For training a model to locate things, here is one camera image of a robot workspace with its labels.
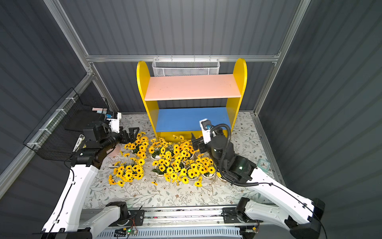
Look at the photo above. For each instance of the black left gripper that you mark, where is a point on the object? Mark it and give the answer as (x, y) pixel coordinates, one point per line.
(122, 134)

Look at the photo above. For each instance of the small teal alarm clock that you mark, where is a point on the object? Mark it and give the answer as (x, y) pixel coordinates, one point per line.
(264, 165)

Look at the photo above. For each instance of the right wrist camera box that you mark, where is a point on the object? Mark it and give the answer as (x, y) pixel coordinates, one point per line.
(206, 127)

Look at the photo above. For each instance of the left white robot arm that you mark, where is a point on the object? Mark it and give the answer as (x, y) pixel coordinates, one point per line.
(86, 160)

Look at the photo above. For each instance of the white marker in basket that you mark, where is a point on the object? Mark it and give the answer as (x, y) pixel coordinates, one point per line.
(78, 142)

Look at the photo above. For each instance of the yellow wooden shelf unit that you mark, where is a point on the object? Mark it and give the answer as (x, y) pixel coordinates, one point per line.
(168, 123)

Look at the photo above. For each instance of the white mesh desk organizer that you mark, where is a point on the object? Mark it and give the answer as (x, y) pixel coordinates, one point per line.
(163, 68)

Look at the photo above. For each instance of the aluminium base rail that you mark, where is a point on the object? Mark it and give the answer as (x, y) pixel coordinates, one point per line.
(198, 222)

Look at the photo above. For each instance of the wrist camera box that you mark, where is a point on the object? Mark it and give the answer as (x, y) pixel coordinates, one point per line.
(206, 127)
(114, 121)

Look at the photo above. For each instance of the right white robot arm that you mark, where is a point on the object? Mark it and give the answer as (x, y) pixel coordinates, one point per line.
(298, 215)

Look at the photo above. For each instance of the black wire wall basket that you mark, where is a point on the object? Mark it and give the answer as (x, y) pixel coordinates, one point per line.
(54, 137)

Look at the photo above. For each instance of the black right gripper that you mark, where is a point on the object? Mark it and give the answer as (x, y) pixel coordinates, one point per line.
(200, 143)

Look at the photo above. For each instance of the shelf sunflower pot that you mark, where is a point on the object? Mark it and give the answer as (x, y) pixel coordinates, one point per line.
(193, 175)
(160, 169)
(126, 172)
(205, 166)
(139, 147)
(176, 173)
(182, 148)

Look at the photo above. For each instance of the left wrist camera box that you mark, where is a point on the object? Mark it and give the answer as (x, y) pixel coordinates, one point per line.
(114, 121)

